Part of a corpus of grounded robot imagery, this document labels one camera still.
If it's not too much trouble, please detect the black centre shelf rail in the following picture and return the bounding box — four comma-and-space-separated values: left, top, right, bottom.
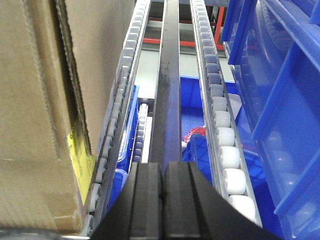
148, 0, 182, 174

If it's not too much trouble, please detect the right roller track rail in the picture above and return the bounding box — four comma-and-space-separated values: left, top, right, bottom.
189, 0, 262, 227

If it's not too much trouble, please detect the large blue plastic bin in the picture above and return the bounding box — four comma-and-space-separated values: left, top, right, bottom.
222, 0, 320, 240

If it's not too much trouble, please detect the left roller track rail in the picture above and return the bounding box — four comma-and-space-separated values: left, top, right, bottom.
82, 0, 151, 240

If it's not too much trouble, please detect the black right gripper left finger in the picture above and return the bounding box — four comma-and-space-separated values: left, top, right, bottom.
90, 162, 163, 240

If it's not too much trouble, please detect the lower left blue bin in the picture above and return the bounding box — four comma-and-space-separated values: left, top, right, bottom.
107, 85, 140, 212

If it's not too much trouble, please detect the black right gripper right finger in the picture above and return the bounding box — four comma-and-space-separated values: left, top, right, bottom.
163, 161, 279, 240

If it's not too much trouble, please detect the roller track rail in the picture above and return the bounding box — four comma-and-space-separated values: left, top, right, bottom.
189, 0, 262, 227
132, 103, 149, 163
82, 0, 151, 240

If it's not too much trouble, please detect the lower blue plastic bin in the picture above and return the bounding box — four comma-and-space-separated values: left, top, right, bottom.
180, 76, 284, 238

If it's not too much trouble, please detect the red and white item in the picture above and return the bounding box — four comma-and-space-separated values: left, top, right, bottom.
183, 126, 206, 143

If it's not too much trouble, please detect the red metal frame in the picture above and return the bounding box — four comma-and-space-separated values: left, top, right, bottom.
142, 6, 226, 50

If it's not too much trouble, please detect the brown cardboard box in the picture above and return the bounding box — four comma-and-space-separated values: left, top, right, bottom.
0, 0, 135, 234

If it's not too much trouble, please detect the lower roller track rail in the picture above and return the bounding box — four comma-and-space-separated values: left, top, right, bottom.
132, 103, 149, 163

